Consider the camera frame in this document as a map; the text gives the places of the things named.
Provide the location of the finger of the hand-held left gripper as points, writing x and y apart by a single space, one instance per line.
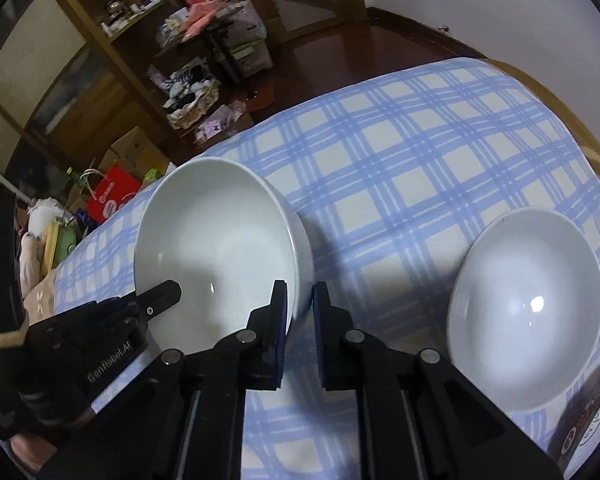
160 297

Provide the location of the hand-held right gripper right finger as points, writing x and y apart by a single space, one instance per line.
322 335

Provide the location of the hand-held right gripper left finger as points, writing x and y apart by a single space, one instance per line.
280 332

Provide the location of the large white bowl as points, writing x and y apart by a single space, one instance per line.
215 245

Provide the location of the small white bowl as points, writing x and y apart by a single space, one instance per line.
525 310

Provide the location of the person's left hand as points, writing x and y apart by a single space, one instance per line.
32 446

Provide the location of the brown flower print blanket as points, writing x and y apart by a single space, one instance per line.
37 295

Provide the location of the yellow green pad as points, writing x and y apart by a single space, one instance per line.
62 245

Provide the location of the red paper bag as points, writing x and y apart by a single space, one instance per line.
112 195

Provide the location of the dark panel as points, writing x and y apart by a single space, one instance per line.
0 270

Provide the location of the white plush toy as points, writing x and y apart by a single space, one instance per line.
40 220

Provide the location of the green bottle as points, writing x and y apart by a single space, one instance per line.
73 176

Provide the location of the cardboard box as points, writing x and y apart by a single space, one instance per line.
135 147

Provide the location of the pink packet bundle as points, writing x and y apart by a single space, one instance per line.
220 122

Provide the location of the blue plaid blanket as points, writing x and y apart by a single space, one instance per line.
405 160

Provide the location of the wicker basket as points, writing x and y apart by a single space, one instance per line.
192 105

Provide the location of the wooden shelf unit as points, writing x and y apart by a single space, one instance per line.
130 60

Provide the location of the black folding stand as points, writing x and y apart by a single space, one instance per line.
225 55

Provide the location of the pale storage box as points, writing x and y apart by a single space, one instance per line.
252 45

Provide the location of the large red patterned bowl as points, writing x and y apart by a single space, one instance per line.
580 420

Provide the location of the wooden glass cabinet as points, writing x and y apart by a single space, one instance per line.
25 60

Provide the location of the pink bags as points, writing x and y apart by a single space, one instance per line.
200 20

